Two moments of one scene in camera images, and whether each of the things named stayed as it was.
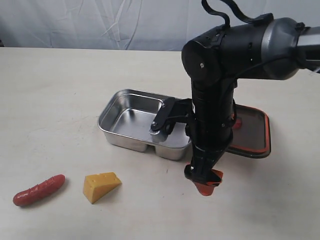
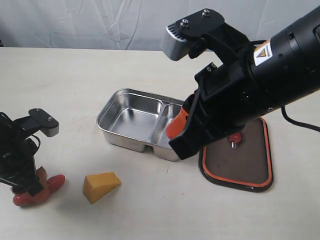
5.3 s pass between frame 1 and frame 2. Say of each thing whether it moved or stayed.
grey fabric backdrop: stayed
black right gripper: moved
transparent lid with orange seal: moved
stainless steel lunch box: stayed
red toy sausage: stayed
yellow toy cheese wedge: stayed
